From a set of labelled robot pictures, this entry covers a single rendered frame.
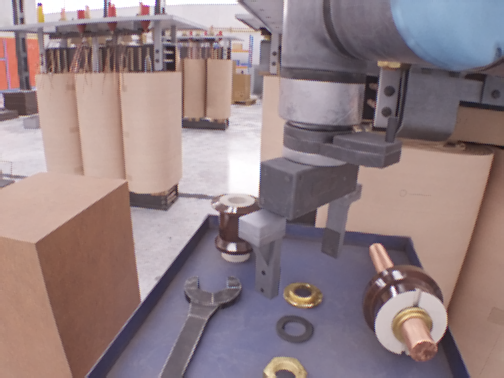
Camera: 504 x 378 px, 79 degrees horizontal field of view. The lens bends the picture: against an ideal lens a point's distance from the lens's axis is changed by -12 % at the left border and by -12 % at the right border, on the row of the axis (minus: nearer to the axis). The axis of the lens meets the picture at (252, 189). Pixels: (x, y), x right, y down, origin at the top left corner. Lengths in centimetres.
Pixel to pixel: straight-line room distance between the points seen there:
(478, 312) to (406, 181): 49
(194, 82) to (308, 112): 614
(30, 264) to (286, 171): 54
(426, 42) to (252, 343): 40
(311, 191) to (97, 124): 263
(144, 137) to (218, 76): 378
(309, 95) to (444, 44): 14
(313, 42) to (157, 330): 41
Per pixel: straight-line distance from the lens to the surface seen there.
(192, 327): 50
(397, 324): 45
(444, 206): 85
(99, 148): 294
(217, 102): 636
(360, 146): 32
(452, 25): 24
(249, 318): 52
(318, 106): 33
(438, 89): 81
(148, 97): 266
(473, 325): 115
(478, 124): 97
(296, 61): 34
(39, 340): 87
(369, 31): 28
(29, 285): 77
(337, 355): 49
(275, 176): 34
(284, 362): 45
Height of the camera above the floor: 122
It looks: 20 degrees down
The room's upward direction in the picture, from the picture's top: 3 degrees clockwise
